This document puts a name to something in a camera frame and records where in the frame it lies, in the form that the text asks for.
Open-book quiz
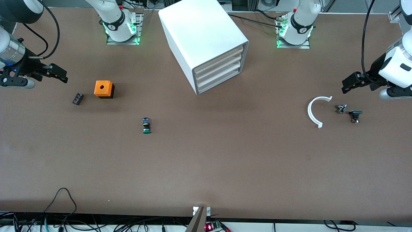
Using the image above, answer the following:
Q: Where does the white plastic drawer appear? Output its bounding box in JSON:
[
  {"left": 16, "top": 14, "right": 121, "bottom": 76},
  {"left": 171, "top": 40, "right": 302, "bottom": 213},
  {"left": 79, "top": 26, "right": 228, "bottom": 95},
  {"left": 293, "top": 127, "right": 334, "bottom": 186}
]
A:
[
  {"left": 195, "top": 52, "right": 243, "bottom": 82},
  {"left": 196, "top": 63, "right": 242, "bottom": 93},
  {"left": 195, "top": 58, "right": 243, "bottom": 88},
  {"left": 194, "top": 47, "right": 244, "bottom": 77}
]

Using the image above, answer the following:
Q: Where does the black flat-head button part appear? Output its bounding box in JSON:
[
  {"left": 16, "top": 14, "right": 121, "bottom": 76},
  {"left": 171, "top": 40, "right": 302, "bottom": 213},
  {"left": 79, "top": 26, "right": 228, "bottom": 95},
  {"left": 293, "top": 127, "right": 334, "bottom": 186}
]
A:
[{"left": 349, "top": 110, "right": 363, "bottom": 124}]

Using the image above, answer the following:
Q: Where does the white drawer cabinet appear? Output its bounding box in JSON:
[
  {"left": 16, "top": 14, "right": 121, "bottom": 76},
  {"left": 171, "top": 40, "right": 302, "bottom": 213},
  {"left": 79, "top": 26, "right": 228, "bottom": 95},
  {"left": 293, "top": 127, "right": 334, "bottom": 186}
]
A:
[{"left": 158, "top": 0, "right": 249, "bottom": 96}]

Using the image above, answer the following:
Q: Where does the orange box with black base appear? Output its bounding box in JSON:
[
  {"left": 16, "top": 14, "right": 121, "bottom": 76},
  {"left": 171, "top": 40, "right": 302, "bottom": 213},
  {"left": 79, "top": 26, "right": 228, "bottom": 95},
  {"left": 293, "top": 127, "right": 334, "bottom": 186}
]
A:
[{"left": 94, "top": 80, "right": 115, "bottom": 99}]

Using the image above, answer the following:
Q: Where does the circuit board with red light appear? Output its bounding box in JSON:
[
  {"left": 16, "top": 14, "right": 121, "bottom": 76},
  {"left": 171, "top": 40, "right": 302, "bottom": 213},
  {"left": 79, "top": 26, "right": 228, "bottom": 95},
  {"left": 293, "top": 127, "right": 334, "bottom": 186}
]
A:
[{"left": 204, "top": 221, "right": 230, "bottom": 232}]

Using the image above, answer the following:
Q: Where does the brown mounting beam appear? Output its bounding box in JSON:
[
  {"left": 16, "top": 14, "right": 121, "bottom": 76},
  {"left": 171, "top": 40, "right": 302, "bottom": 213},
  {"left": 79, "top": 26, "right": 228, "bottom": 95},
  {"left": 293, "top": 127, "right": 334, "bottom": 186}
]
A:
[{"left": 185, "top": 206, "right": 207, "bottom": 232}]

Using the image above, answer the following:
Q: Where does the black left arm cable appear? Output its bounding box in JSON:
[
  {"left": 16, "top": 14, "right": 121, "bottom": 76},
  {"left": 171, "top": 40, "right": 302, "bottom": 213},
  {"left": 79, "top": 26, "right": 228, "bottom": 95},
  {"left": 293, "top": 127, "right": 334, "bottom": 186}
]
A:
[{"left": 361, "top": 0, "right": 376, "bottom": 86}]

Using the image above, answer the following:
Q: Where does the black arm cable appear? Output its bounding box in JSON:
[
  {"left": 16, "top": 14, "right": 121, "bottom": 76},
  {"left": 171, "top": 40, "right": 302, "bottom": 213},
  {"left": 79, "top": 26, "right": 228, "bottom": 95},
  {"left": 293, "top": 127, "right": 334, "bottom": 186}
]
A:
[
  {"left": 361, "top": 0, "right": 376, "bottom": 86},
  {"left": 23, "top": 0, "right": 61, "bottom": 60}
]

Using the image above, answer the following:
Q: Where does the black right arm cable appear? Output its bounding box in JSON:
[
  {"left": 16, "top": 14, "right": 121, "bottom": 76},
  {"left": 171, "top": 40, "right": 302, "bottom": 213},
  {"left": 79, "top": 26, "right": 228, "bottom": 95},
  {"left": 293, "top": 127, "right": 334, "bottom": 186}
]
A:
[{"left": 23, "top": 0, "right": 61, "bottom": 60}]

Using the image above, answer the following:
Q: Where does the white semicircular bracket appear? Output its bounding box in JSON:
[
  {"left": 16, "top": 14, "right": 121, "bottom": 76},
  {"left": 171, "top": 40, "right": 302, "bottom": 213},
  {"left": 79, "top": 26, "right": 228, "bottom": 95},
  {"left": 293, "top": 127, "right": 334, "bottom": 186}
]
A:
[{"left": 307, "top": 96, "right": 333, "bottom": 129}]

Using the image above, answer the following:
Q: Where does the aluminium frame profile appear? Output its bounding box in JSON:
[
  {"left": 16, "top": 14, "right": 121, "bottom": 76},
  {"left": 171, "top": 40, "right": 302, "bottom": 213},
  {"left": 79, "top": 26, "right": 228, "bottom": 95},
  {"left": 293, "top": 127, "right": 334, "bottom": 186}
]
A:
[{"left": 389, "top": 5, "right": 404, "bottom": 23}]

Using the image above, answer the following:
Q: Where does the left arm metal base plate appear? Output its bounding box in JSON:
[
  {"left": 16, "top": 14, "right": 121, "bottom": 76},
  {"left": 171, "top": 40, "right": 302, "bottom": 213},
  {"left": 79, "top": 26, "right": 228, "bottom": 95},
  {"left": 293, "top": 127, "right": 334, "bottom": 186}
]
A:
[{"left": 276, "top": 16, "right": 310, "bottom": 49}]

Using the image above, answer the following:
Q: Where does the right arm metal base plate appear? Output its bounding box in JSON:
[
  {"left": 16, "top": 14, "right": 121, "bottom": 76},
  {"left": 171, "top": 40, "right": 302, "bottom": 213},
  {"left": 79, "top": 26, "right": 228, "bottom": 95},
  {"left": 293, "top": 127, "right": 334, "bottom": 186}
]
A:
[{"left": 106, "top": 8, "right": 144, "bottom": 45}]

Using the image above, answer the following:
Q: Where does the black looped cable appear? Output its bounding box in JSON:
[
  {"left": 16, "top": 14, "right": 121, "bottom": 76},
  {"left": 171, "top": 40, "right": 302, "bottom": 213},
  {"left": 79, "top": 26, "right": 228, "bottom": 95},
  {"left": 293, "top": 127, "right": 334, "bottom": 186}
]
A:
[{"left": 43, "top": 188, "right": 78, "bottom": 223}]

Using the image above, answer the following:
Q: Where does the black cable on table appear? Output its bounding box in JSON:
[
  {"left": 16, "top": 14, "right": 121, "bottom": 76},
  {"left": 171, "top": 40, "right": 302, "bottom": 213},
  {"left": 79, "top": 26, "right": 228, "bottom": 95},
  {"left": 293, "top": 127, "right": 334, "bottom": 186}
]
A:
[{"left": 225, "top": 10, "right": 284, "bottom": 29}]

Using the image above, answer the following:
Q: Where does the black curled cable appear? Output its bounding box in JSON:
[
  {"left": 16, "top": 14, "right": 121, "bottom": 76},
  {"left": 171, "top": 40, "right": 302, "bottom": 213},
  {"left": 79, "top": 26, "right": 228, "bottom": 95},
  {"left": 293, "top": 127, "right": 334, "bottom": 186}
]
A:
[{"left": 323, "top": 220, "right": 356, "bottom": 232}]

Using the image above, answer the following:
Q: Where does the tangled black cable bundle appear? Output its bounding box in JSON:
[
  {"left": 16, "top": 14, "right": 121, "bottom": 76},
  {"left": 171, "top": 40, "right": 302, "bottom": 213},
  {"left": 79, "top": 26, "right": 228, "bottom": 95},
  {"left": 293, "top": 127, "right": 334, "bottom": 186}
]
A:
[{"left": 0, "top": 211, "right": 193, "bottom": 232}]

